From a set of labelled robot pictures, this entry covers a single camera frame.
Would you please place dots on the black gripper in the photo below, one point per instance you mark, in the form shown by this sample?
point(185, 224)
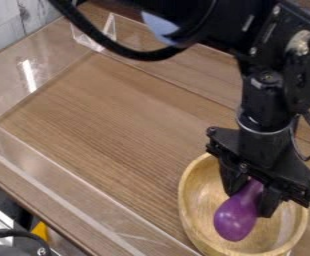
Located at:
point(262, 153)

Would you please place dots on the purple toy eggplant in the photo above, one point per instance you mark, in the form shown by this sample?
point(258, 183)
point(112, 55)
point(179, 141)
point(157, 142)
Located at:
point(235, 216)

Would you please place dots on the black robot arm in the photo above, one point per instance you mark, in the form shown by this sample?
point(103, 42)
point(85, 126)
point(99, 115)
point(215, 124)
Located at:
point(266, 34)

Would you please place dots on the brown wooden bowl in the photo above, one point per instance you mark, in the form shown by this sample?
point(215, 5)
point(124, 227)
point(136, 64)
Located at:
point(275, 235)

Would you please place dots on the yellow black device base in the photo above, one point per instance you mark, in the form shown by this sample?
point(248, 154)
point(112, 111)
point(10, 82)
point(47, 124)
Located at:
point(37, 240)

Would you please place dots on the clear acrylic barrier wall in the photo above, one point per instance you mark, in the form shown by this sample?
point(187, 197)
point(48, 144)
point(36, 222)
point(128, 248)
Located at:
point(99, 132)

